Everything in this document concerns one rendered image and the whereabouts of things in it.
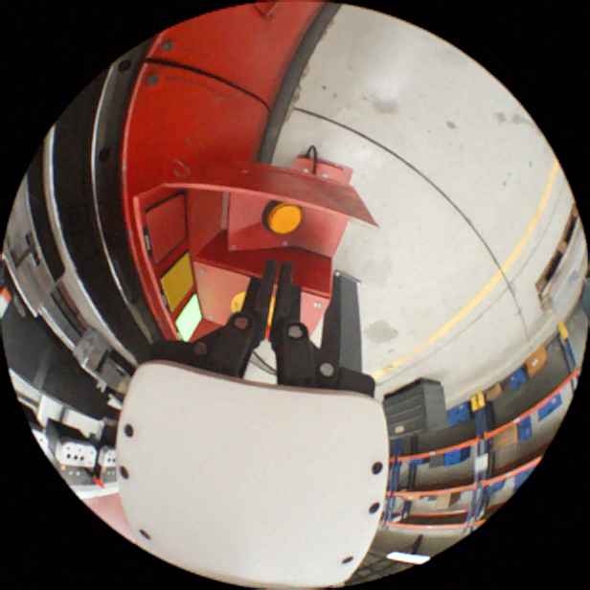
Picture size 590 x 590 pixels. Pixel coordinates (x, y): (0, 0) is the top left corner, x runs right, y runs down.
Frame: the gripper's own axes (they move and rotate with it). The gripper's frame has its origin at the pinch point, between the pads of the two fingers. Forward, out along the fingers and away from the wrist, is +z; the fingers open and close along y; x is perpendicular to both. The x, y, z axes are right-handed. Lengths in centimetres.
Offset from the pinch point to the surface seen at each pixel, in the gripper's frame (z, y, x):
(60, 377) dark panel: -24, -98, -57
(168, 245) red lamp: 4.3, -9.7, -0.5
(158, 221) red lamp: 3.7, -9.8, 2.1
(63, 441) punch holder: -30, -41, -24
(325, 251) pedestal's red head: 13.4, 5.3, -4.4
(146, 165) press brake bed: 15.2, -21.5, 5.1
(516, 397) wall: -59, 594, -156
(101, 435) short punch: -26, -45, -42
